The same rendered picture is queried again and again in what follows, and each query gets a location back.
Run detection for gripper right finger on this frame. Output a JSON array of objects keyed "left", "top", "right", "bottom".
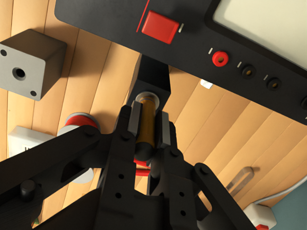
[{"left": 147, "top": 111, "right": 258, "bottom": 230}]

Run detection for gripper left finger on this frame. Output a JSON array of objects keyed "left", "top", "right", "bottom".
[{"left": 0, "top": 100, "right": 144, "bottom": 209}]

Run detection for yellow trim tool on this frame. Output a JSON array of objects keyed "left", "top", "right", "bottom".
[{"left": 134, "top": 95, "right": 157, "bottom": 162}]

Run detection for black tool holder block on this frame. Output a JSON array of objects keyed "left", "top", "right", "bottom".
[{"left": 126, "top": 54, "right": 173, "bottom": 115}]

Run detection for black meter body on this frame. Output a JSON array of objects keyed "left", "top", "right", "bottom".
[{"left": 54, "top": 0, "right": 307, "bottom": 126}]

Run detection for red square key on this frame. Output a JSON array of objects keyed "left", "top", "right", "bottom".
[{"left": 141, "top": 10, "right": 180, "bottom": 45}]

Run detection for white box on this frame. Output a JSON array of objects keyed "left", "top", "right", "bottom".
[{"left": 7, "top": 125, "right": 57, "bottom": 159}]

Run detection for metal tweezers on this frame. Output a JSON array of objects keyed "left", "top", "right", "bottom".
[{"left": 225, "top": 166, "right": 255, "bottom": 195}]

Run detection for white plug with red button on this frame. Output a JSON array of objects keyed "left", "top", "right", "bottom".
[{"left": 243, "top": 203, "right": 277, "bottom": 230}]

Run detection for small white label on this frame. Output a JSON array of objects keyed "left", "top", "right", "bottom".
[{"left": 200, "top": 78, "right": 214, "bottom": 90}]

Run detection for grey metal block with holes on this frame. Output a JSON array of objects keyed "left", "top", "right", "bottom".
[{"left": 0, "top": 28, "right": 68, "bottom": 102}]

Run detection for red socket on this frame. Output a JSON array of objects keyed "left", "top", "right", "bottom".
[{"left": 211, "top": 50, "right": 229, "bottom": 67}]

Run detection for black socket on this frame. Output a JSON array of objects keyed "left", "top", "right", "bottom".
[
  {"left": 240, "top": 64, "right": 257, "bottom": 80},
  {"left": 266, "top": 76, "right": 283, "bottom": 92}
]

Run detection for red wire spool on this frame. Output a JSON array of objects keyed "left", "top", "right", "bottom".
[{"left": 57, "top": 112, "right": 101, "bottom": 185}]

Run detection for red cable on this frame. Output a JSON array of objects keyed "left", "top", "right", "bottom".
[{"left": 133, "top": 158, "right": 152, "bottom": 177}]

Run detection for grey cable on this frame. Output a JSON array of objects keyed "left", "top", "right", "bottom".
[{"left": 253, "top": 177, "right": 307, "bottom": 205}]

